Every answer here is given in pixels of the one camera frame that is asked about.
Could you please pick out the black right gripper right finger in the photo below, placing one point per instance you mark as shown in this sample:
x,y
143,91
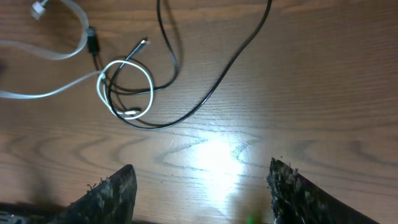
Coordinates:
x,y
295,199

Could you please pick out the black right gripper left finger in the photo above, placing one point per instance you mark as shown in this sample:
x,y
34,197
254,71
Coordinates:
x,y
112,201

